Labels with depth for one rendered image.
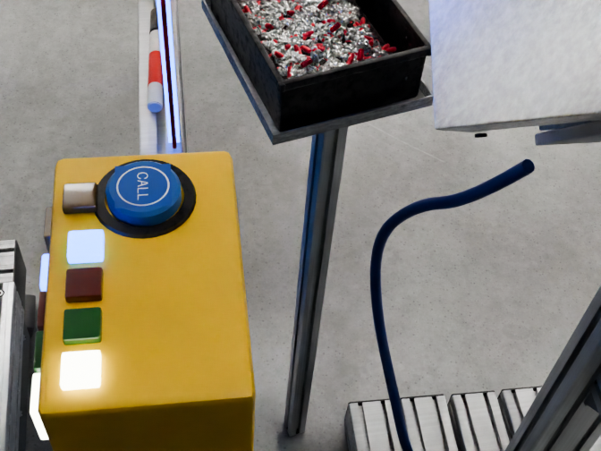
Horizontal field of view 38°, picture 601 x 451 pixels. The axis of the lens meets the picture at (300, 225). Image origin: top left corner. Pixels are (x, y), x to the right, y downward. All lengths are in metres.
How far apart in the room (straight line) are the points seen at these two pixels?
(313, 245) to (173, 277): 0.67
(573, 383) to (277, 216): 0.94
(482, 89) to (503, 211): 1.23
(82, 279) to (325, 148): 0.56
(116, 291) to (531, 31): 0.41
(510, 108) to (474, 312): 1.09
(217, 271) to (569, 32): 0.37
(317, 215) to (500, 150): 1.07
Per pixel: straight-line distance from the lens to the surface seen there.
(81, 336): 0.43
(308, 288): 1.18
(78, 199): 0.48
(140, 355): 0.42
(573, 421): 1.17
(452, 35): 0.74
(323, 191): 1.02
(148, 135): 0.81
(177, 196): 0.47
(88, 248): 0.45
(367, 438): 1.52
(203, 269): 0.45
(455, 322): 1.75
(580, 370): 1.05
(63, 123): 2.07
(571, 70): 0.70
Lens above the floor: 1.44
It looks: 51 degrees down
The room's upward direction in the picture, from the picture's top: 5 degrees clockwise
